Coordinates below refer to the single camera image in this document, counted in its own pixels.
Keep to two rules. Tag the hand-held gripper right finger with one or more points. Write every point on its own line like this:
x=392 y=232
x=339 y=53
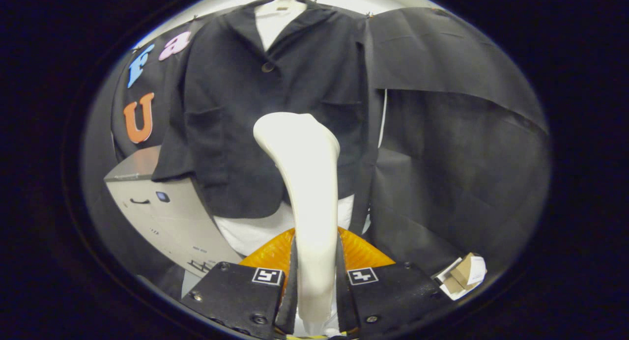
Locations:
x=344 y=305

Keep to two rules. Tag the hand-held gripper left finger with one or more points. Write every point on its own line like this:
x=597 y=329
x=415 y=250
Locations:
x=290 y=305

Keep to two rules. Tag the white garment steamer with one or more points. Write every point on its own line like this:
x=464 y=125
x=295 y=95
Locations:
x=309 y=192

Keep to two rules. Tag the black jacket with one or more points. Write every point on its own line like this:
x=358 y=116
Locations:
x=221 y=133

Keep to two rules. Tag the white clothes hanger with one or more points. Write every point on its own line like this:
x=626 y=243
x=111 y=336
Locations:
x=280 y=6

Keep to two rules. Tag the white torso form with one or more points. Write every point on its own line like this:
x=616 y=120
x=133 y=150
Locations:
x=250 y=232

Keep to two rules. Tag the small cardboard box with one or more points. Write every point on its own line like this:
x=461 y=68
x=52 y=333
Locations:
x=462 y=273

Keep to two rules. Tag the grey cabinet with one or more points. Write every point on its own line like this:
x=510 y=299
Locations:
x=172 y=222

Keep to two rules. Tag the black backdrop cloth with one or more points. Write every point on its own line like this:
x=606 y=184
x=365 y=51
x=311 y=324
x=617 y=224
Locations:
x=467 y=158

